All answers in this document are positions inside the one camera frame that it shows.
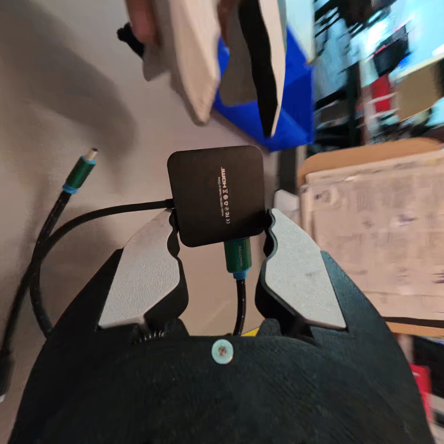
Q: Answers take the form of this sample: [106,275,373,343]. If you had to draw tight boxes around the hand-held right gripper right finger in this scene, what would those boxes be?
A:
[254,207,348,336]

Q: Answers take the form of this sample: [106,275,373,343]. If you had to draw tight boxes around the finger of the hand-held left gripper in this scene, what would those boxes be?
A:
[239,0,288,138]
[170,0,222,125]

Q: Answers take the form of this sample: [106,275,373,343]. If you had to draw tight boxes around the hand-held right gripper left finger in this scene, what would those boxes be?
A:
[98,208,190,331]

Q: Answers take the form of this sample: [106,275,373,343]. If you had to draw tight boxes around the braided cable green plugs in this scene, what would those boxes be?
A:
[0,147,253,399]

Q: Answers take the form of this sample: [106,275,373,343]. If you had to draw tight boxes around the black hub cord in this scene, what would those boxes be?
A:
[29,198,176,339]

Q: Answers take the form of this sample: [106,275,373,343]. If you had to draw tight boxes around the black adapter hub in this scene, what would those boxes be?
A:
[166,145,270,248]

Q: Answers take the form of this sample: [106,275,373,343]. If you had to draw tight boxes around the person's left hand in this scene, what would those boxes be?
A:
[125,0,161,46]

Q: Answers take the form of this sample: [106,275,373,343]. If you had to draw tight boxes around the blue plastic bin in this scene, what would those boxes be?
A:
[212,28,315,152]

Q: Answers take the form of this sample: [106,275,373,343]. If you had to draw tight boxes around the printed paper sheet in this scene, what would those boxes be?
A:
[305,153,444,318]

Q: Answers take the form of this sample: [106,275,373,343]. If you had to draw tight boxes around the wooden document stand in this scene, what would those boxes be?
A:
[296,138,444,338]

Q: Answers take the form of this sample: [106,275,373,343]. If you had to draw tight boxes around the red box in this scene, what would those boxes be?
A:
[409,364,433,421]

